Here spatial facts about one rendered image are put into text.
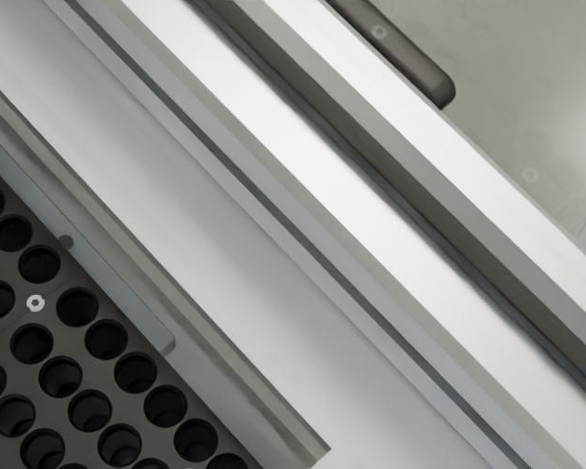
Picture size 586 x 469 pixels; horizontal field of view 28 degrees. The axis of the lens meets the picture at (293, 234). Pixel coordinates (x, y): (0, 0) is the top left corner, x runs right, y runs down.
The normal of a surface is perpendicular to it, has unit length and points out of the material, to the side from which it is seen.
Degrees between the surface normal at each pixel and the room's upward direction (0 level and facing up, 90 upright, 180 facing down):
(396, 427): 0
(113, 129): 0
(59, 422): 0
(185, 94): 90
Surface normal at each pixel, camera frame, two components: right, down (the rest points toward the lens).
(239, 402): 0.06, -0.37
